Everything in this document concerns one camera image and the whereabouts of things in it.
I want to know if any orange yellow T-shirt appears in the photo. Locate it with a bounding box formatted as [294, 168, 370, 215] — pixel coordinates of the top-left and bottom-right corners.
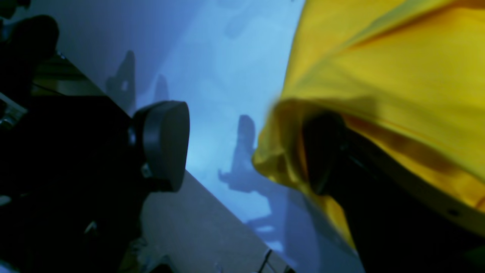
[252, 0, 485, 248]

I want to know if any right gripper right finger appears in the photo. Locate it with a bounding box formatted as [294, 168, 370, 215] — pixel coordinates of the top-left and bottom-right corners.
[302, 112, 484, 273]

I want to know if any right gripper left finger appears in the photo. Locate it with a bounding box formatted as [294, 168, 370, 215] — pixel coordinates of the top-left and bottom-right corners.
[1, 100, 189, 273]

